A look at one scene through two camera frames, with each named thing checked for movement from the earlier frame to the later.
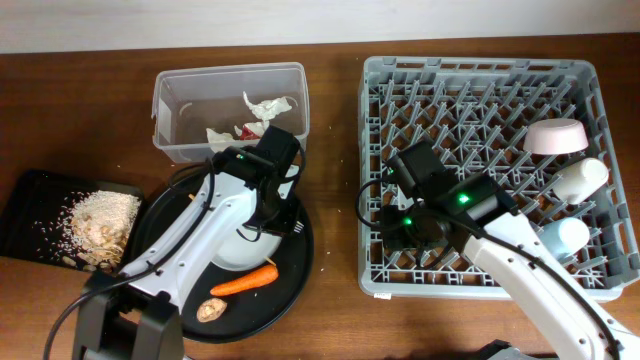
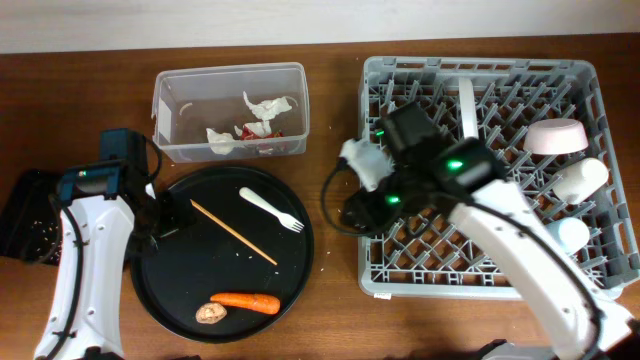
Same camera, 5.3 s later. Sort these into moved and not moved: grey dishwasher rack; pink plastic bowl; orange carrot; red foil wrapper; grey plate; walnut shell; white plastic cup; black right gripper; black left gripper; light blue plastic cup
Moved: grey plate; black right gripper; black left gripper; orange carrot
Not moved: walnut shell; grey dishwasher rack; white plastic cup; light blue plastic cup; red foil wrapper; pink plastic bowl
